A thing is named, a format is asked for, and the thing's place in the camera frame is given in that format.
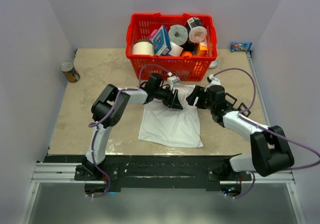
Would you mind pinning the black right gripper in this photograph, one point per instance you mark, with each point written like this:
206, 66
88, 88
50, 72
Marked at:
198, 91

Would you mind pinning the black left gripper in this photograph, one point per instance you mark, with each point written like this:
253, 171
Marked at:
172, 101

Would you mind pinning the white shirt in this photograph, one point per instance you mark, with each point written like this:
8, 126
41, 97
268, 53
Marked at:
172, 127

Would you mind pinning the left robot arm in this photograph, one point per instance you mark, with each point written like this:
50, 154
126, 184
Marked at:
108, 109

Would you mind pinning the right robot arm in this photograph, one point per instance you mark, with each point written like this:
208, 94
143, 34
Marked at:
270, 151

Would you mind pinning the red shopping basket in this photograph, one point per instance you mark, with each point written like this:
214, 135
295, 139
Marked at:
188, 69

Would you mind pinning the silver round object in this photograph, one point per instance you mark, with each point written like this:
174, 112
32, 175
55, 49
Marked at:
213, 64

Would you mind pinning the black display case left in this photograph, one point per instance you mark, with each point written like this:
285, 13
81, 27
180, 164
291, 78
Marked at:
230, 100

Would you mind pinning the black display case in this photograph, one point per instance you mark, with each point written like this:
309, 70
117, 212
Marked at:
244, 110
230, 100

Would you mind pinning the orange fruit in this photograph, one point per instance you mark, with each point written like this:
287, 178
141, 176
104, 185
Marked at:
186, 54

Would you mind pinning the orange box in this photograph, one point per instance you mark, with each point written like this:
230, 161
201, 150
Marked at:
201, 48

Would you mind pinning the black display case right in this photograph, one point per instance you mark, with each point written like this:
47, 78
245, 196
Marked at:
244, 110

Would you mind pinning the blue box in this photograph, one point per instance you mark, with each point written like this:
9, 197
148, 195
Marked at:
161, 42

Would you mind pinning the pink toilet roll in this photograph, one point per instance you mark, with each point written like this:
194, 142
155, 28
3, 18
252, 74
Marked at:
197, 34

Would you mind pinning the blue candy packet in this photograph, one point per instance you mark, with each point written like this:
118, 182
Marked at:
241, 47

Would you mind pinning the white paper roll left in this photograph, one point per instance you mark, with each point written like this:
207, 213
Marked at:
143, 47

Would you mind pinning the grey toilet roll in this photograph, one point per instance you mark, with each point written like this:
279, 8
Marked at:
178, 34

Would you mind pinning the pink packet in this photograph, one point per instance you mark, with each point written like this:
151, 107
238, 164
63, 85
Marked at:
152, 34

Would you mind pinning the black cylinder container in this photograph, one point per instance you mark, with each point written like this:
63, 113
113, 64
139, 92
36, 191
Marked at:
193, 22

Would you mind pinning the tin can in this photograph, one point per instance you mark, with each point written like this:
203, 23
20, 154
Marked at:
69, 71

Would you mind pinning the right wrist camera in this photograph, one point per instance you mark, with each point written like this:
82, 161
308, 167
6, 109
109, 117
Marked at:
212, 80

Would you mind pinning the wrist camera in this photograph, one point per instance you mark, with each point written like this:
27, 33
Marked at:
212, 80
172, 80

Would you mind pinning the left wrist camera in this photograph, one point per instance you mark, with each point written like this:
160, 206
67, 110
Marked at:
172, 80

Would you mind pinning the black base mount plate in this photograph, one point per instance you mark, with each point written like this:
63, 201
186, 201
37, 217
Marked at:
150, 171

